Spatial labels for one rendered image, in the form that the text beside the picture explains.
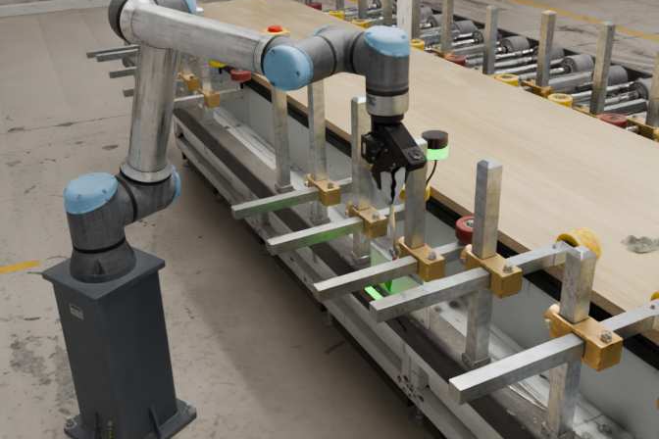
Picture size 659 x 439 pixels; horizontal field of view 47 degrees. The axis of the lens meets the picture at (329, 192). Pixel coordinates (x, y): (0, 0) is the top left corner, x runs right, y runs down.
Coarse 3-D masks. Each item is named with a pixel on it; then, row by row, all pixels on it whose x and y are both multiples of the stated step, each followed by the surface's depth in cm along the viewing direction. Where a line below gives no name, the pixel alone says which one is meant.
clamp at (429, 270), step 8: (400, 240) 179; (400, 248) 177; (408, 248) 174; (416, 248) 174; (424, 248) 174; (400, 256) 178; (416, 256) 171; (424, 256) 171; (440, 256) 171; (424, 264) 169; (432, 264) 169; (440, 264) 170; (416, 272) 173; (424, 272) 170; (432, 272) 170; (440, 272) 171; (424, 280) 170; (432, 280) 171
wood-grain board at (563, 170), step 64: (256, 0) 428; (448, 64) 301; (448, 128) 235; (512, 128) 234; (576, 128) 232; (448, 192) 194; (512, 192) 193; (576, 192) 192; (640, 192) 191; (640, 256) 162
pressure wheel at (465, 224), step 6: (456, 222) 177; (462, 222) 177; (468, 222) 178; (456, 228) 177; (462, 228) 175; (468, 228) 174; (456, 234) 177; (462, 234) 175; (468, 234) 174; (462, 240) 175; (468, 240) 174
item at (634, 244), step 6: (624, 240) 167; (630, 240) 167; (636, 240) 166; (642, 240) 165; (648, 240) 165; (654, 240) 166; (630, 246) 165; (636, 246) 164; (642, 246) 164; (648, 246) 165; (654, 246) 165; (648, 252) 164
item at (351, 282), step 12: (444, 252) 174; (456, 252) 176; (384, 264) 170; (396, 264) 170; (408, 264) 170; (348, 276) 166; (360, 276) 165; (372, 276) 166; (384, 276) 168; (396, 276) 170; (324, 288) 162; (336, 288) 163; (348, 288) 164; (360, 288) 166; (324, 300) 162
